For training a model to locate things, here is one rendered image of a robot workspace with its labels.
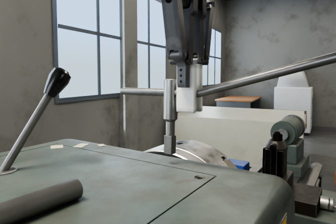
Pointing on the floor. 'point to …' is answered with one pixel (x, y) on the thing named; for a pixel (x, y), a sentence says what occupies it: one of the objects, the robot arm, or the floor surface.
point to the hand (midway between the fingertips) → (189, 87)
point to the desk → (239, 101)
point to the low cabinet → (232, 129)
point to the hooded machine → (295, 96)
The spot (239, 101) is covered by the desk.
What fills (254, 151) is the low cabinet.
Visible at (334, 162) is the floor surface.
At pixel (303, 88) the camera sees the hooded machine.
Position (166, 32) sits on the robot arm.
